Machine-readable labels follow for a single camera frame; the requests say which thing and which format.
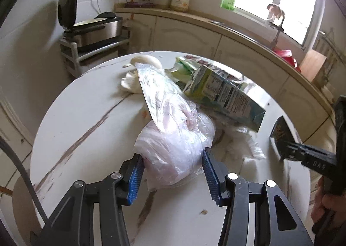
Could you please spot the glass jar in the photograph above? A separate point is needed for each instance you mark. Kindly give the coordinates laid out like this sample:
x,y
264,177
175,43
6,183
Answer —
x,y
179,2

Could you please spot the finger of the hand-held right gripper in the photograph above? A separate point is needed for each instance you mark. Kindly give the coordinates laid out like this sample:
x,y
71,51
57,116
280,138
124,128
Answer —
x,y
320,164
305,150

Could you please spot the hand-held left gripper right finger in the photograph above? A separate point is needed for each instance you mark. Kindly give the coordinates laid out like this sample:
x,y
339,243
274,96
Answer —
x,y
209,175

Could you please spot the green drink carton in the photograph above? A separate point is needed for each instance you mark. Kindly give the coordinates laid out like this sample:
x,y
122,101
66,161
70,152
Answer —
x,y
227,94

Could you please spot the small light green wrapper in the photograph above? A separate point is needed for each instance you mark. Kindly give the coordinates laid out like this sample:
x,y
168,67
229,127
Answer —
x,y
178,75

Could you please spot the grey metal rack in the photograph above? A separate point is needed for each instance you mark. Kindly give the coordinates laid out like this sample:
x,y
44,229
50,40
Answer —
x,y
71,56

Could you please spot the person's right hand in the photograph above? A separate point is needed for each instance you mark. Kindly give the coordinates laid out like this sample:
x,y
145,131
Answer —
x,y
333,206

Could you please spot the red plastic bag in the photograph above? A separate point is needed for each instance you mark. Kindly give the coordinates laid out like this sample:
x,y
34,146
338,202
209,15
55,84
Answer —
x,y
283,56

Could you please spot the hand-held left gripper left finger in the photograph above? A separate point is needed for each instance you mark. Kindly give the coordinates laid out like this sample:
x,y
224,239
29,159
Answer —
x,y
136,178

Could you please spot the pinkish cloth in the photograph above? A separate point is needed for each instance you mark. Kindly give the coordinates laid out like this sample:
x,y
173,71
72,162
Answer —
x,y
275,10

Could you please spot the round white eggshell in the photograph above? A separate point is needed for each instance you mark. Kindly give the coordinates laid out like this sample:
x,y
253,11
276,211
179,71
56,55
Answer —
x,y
146,60

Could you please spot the green white snack wrapper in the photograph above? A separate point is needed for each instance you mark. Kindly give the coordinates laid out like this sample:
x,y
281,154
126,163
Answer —
x,y
189,62

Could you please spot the white bag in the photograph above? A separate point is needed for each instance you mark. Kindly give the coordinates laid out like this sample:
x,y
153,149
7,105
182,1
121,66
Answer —
x,y
129,82

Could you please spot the metal faucet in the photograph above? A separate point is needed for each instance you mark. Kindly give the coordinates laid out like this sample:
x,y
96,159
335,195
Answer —
x,y
278,32

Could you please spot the cream kitchen counter cabinet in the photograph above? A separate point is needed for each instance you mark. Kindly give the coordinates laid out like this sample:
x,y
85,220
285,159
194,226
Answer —
x,y
175,32

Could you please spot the clear plastic bag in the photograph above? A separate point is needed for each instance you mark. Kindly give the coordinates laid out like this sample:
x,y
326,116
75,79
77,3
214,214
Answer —
x,y
159,99

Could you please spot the dark snack wrapper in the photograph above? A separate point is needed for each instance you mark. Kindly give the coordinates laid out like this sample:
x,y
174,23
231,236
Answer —
x,y
279,131

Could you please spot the pinkish plastic bag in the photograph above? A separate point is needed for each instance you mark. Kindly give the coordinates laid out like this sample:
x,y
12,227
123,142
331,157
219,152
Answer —
x,y
173,154

